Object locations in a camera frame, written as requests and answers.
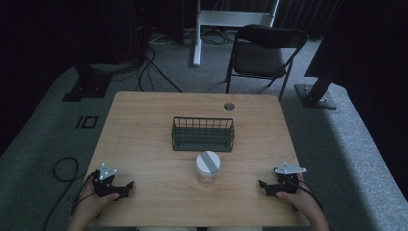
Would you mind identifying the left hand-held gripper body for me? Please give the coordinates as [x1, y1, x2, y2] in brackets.
[91, 162, 127, 198]

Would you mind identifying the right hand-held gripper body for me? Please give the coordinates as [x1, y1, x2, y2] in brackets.
[267, 162, 308, 196]

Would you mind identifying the person's left hand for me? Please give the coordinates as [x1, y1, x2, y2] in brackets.
[75, 179, 120, 225]

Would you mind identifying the person's right hand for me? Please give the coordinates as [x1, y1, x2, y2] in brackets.
[275, 172, 322, 222]

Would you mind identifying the clear jar with white lid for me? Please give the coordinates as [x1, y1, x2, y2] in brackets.
[194, 150, 222, 185]

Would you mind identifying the black folding chair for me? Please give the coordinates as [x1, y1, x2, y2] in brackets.
[224, 24, 308, 102]

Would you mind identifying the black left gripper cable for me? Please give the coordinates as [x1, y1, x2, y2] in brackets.
[70, 170, 98, 222]

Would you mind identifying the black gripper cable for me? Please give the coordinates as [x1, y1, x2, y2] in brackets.
[288, 178, 324, 213]
[70, 170, 98, 222]

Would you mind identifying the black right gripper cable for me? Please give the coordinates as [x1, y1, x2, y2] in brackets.
[288, 178, 324, 213]

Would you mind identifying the black floor cable loop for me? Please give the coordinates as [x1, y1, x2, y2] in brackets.
[41, 156, 89, 231]

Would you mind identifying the dark green wire basket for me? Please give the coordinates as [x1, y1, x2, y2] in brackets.
[170, 115, 236, 153]

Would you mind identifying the black stand with base plate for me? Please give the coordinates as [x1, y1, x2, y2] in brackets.
[293, 38, 339, 111]
[62, 61, 113, 103]

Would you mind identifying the black floor cable bundle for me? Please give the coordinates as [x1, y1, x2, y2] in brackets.
[109, 28, 184, 94]

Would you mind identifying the white desk frame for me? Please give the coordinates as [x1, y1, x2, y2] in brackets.
[191, 0, 281, 67]

